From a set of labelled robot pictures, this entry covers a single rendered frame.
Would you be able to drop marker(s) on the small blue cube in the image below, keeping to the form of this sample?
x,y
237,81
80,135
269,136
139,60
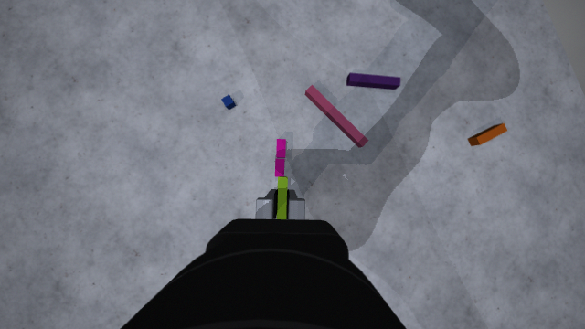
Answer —
x,y
229,103

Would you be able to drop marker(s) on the lime green rectangular bar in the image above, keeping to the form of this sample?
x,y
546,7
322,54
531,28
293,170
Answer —
x,y
282,197

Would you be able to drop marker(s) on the purple rod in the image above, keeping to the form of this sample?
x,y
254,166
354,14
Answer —
x,y
372,81

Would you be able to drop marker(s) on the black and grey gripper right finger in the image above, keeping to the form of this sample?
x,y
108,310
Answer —
x,y
295,206

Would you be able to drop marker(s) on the orange rod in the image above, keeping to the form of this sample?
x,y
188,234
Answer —
x,y
487,134

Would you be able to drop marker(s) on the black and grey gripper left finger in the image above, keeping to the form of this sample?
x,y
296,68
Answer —
x,y
266,207

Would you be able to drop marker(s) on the pink rod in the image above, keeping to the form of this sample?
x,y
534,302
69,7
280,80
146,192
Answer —
x,y
336,116

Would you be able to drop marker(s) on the magenta rod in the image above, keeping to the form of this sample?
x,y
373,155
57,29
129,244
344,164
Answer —
x,y
279,167
281,146

